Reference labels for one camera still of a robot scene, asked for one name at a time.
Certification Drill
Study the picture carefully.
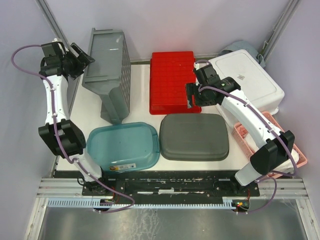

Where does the blue denim cloth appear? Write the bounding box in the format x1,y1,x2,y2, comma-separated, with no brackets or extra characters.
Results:
218,40,266,68

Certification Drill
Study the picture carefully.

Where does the large white plastic tub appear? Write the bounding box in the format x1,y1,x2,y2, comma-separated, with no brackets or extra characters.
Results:
209,49,285,115

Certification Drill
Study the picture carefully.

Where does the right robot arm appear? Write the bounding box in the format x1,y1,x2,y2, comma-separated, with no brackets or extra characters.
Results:
185,59,298,196

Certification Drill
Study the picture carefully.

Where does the grey plastic storage bin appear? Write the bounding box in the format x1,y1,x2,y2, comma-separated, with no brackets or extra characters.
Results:
72,28,131,125

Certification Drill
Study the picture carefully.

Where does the red plastic bin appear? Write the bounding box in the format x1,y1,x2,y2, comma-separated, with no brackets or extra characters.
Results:
149,51,202,115

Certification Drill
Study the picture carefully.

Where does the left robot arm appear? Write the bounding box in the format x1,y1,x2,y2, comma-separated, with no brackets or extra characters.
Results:
38,39,111,195

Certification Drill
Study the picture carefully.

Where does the teal transparent container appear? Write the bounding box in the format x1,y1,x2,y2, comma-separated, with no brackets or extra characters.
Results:
86,122,160,173

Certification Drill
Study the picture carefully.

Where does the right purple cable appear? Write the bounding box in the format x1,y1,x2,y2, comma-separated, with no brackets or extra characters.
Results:
193,59,298,215

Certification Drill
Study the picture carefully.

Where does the white folded towel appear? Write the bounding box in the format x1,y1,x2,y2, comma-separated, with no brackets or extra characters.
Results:
244,133,299,173

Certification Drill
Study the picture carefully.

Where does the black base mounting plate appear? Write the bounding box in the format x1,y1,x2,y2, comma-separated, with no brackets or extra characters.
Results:
77,170,260,204

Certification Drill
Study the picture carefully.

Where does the dark grey plastic tray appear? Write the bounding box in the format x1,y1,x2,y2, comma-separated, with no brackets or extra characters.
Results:
159,113,230,162

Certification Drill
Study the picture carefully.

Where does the aluminium frame rail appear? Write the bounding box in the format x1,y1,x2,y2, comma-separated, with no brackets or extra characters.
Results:
36,178,83,198

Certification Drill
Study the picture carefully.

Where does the light blue cable duct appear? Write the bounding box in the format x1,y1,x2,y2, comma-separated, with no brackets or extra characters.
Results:
47,197,236,210

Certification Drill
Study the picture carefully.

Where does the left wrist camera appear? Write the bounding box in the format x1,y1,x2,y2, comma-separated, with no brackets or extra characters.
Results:
52,38,68,52

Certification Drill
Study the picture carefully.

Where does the pink plastic basket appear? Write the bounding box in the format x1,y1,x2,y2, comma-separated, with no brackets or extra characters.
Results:
231,111,308,180

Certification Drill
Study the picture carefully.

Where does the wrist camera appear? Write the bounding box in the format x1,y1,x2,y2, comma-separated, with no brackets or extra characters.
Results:
193,59,212,73
52,38,68,52

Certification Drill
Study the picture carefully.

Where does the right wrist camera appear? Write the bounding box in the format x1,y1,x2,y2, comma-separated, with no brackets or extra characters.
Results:
193,59,212,73

